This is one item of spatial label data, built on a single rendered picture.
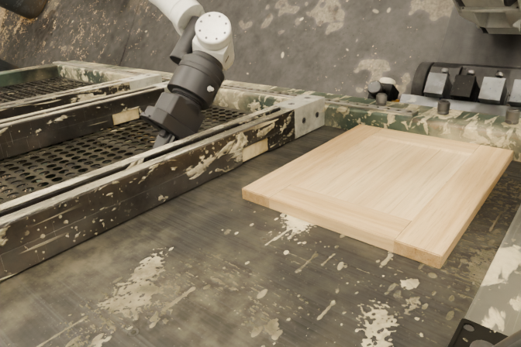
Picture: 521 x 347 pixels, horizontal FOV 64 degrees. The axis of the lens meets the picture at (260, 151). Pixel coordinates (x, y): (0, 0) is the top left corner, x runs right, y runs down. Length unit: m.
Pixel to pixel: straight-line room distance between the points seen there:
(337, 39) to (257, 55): 0.51
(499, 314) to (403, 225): 0.19
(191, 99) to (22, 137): 0.43
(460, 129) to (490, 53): 0.91
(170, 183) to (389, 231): 0.34
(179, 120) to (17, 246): 0.33
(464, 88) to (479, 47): 0.73
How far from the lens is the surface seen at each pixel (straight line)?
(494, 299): 0.46
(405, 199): 0.66
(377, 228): 0.57
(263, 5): 2.66
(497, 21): 1.64
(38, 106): 1.24
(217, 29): 0.78
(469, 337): 0.40
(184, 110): 0.76
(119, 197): 0.64
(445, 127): 0.92
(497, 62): 1.78
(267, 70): 2.40
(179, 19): 0.85
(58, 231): 0.61
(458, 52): 1.82
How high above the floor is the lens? 1.76
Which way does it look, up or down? 52 degrees down
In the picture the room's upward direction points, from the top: 64 degrees counter-clockwise
